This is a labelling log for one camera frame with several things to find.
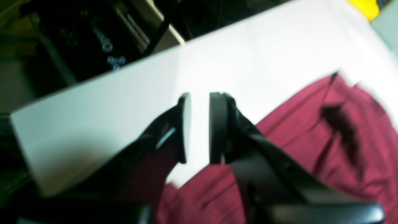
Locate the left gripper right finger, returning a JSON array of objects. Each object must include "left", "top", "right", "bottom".
[{"left": 209, "top": 92, "right": 385, "bottom": 224}]

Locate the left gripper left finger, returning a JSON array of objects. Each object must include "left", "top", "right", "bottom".
[{"left": 19, "top": 93, "right": 191, "bottom": 224}]

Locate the dark red long-sleeve t-shirt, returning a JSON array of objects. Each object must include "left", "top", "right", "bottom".
[{"left": 124, "top": 73, "right": 398, "bottom": 224}]

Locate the black OpenArm labelled case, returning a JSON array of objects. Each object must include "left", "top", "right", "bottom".
[{"left": 1, "top": 0, "right": 185, "bottom": 112}]

